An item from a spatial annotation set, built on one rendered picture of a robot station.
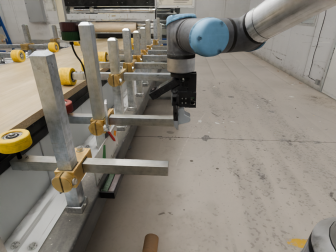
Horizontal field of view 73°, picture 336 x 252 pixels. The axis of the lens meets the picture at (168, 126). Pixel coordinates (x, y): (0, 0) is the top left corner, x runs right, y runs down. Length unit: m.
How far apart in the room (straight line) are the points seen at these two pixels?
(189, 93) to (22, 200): 0.62
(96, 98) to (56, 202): 0.38
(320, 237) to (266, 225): 1.24
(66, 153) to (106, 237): 1.02
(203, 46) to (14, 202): 0.70
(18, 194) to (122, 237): 0.83
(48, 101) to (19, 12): 11.12
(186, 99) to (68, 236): 0.52
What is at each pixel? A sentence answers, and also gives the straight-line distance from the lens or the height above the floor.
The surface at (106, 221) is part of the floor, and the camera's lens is 1.63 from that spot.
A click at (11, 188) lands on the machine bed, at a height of 0.74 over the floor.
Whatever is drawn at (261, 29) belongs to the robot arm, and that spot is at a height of 1.16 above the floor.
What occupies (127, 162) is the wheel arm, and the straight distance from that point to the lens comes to 0.63.
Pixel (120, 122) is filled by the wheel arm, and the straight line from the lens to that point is 0.85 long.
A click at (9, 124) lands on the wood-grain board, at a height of 0.90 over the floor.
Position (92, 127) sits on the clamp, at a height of 0.85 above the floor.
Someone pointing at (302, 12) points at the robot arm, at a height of 1.20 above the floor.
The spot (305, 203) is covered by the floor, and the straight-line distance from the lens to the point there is 1.95.
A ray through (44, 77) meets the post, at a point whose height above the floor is 1.08.
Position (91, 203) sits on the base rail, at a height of 0.70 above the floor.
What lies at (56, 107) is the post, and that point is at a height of 1.01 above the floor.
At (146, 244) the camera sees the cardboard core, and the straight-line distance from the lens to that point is 1.40.
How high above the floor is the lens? 1.19
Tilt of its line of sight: 26 degrees down
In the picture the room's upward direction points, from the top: straight up
